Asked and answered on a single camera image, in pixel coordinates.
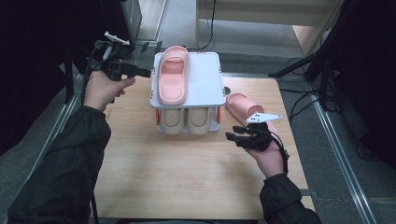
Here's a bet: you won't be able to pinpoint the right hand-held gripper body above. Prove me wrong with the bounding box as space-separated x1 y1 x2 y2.
234 111 284 152

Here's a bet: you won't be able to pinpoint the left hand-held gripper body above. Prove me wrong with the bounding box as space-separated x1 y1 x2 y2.
92 31 138 82

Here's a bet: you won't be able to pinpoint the pink slide slipper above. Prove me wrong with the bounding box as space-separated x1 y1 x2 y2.
157 45 191 106
225 92 279 138

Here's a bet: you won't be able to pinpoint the beige clog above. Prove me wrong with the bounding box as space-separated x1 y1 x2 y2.
186 107 214 135

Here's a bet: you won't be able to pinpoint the white two-tier shoe rack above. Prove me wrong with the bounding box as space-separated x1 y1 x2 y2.
149 50 228 135

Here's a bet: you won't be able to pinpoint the person's right hand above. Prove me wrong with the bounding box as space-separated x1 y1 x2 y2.
244 139 286 179

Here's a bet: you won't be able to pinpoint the person's left hand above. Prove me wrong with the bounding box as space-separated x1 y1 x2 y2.
83 70 136 113

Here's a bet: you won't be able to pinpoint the black stand leg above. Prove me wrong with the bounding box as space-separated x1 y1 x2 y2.
64 46 77 105

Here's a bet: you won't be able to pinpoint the black curtain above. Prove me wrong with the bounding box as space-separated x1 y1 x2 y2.
0 0 139 157
320 0 396 171

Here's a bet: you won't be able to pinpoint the black tripod stand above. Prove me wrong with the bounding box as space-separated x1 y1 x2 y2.
268 46 332 110

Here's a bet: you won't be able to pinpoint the light wooden cabinet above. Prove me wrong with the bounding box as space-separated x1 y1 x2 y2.
195 0 344 57

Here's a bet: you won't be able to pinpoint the right hand-held gripper black cable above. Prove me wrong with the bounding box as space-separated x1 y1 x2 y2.
269 130 290 175

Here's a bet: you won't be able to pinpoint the black floor cables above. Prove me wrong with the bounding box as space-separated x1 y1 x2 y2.
279 88 323 123

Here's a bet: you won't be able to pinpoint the metal table bracket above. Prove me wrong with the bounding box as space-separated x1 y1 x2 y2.
299 189 319 199

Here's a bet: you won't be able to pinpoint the metal floor rail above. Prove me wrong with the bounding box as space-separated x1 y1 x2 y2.
311 99 378 224
3 74 85 224

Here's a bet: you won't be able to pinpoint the black hanging cable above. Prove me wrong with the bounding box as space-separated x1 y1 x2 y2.
199 0 218 51

